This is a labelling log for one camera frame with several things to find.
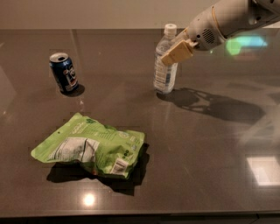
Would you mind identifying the clear plastic water bottle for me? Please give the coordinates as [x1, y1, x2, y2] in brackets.
[153, 24, 178, 94]

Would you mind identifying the green rice chip bag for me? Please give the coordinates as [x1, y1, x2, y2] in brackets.
[31, 113, 145, 179]

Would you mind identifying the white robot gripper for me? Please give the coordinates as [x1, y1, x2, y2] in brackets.
[161, 6, 226, 66]

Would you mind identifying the blue soda can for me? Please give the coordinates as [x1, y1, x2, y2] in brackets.
[49, 52, 79, 94]

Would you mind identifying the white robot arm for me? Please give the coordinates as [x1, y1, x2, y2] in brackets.
[161, 0, 280, 66]

